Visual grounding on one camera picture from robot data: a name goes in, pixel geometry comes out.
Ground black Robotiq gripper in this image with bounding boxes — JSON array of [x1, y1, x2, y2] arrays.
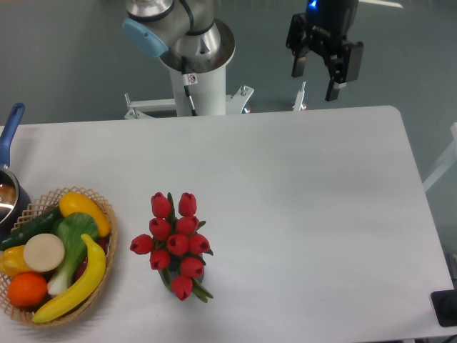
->
[[286, 1, 364, 101]]

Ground red tulip bouquet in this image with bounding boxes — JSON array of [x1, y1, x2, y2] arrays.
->
[[130, 192, 214, 303]]

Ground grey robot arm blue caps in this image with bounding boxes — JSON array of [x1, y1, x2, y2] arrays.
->
[[122, 1, 363, 101]]

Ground dark grey ribbed vase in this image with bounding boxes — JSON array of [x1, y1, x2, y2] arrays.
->
[[159, 253, 206, 292]]

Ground black device at table edge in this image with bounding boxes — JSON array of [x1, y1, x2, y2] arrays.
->
[[431, 289, 457, 327]]

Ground yellow squash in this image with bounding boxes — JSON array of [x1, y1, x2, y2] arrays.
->
[[59, 192, 111, 237]]

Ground green bok choy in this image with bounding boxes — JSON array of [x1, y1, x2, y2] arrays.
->
[[48, 212, 99, 297]]

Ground woven wicker basket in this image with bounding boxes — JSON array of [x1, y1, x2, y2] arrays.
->
[[1, 187, 118, 328]]

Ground yellow banana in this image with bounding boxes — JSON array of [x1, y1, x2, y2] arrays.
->
[[32, 234, 106, 324]]

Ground green cucumber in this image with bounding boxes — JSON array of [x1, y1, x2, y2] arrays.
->
[[1, 207, 63, 251]]

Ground beige round disc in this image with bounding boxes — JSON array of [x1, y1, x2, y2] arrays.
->
[[23, 234, 65, 272]]

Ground yellow bell pepper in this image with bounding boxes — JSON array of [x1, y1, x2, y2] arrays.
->
[[1, 245, 33, 277]]

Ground orange fruit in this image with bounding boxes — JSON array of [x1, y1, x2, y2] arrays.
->
[[7, 272, 48, 307]]

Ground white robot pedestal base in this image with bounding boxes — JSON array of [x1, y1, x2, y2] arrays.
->
[[124, 66, 254, 119]]

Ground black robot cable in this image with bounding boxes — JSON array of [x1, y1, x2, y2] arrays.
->
[[180, 56, 199, 116]]

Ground white frame at right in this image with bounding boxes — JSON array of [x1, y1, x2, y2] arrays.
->
[[422, 122, 456, 192]]

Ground blue handled saucepan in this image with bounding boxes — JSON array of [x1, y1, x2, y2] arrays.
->
[[1, 103, 31, 241]]

